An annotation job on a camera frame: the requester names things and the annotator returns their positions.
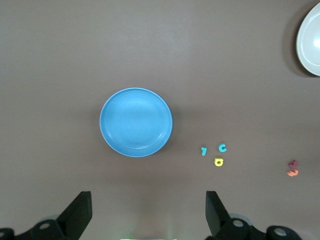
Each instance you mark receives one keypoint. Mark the brown table cover sheet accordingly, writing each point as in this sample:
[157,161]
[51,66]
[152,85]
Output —
[62,62]

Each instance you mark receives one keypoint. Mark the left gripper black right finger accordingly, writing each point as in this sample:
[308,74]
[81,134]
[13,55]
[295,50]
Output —
[217,220]

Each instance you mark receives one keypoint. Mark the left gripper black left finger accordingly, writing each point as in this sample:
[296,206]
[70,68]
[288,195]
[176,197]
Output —
[75,217]

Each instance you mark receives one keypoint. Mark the teal foam letter r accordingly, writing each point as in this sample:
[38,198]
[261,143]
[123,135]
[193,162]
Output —
[204,152]

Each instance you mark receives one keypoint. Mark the yellow foam letter a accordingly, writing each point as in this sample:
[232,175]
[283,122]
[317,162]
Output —
[216,162]

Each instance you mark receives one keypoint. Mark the beige plate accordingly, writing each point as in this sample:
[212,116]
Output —
[311,42]

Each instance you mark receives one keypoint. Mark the orange foam letter t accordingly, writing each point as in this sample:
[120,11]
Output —
[292,173]

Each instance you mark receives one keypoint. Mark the maroon foam letter k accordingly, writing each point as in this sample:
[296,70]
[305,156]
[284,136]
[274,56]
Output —
[293,164]

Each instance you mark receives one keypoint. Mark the blue plate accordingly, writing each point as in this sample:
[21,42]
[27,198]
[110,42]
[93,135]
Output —
[136,122]

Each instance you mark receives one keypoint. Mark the teal foam letter c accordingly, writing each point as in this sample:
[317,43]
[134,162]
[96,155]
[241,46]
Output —
[219,148]

